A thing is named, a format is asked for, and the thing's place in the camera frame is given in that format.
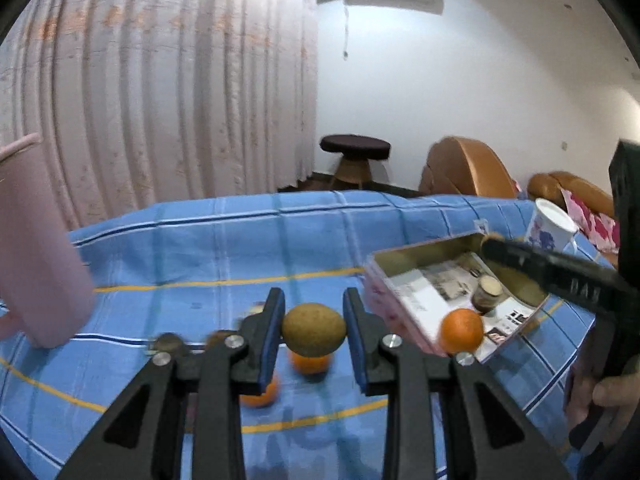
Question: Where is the dark round stool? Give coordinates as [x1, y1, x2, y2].
[320, 134, 392, 186]

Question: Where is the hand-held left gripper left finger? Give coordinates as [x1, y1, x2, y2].
[55, 287, 286, 480]

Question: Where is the pink kettle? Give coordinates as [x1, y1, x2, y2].
[0, 132, 97, 350]

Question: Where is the white printed mug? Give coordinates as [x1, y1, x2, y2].
[522, 198, 580, 257]

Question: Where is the pink tin box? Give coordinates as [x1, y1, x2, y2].
[364, 232, 552, 365]

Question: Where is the orange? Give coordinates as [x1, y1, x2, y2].
[439, 308, 485, 356]
[287, 351, 333, 376]
[239, 374, 280, 408]

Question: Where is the brown pear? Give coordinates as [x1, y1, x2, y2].
[281, 303, 347, 357]

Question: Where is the person's right hand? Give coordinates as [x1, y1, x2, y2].
[564, 355, 640, 442]

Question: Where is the brown leather sofa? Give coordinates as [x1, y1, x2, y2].
[527, 171, 616, 221]

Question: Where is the pale floral curtain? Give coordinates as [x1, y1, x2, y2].
[0, 0, 321, 231]

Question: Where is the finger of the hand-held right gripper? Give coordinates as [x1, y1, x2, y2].
[479, 234, 628, 312]

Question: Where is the white paper liner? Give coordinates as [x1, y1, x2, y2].
[389, 252, 537, 362]

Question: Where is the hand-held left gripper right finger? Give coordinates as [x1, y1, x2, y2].
[342, 287, 572, 480]

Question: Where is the brown leather armchair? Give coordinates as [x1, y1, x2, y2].
[419, 136, 518, 200]

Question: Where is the pink floral cloth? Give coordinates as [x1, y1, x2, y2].
[562, 187, 621, 253]

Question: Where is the blue plaid blanket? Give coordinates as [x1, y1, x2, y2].
[0, 190, 621, 480]

